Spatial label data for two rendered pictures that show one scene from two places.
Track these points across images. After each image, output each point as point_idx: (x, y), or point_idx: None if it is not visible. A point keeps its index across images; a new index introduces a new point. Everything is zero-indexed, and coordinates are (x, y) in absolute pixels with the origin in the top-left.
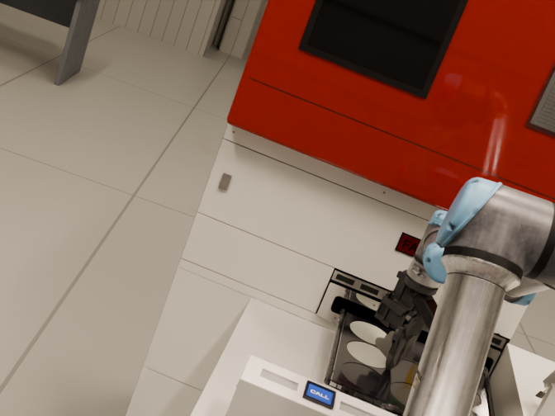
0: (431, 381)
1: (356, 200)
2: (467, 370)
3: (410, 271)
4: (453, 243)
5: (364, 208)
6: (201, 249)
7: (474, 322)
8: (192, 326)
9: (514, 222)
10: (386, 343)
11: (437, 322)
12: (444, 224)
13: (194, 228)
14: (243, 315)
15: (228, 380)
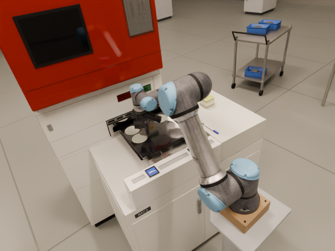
0: (202, 158)
1: (95, 98)
2: (208, 146)
3: (135, 110)
4: (174, 113)
5: (100, 98)
6: (61, 151)
7: (200, 132)
8: (79, 170)
9: (188, 93)
10: (143, 132)
11: (188, 140)
12: (165, 108)
13: (53, 147)
14: (94, 157)
15: (115, 185)
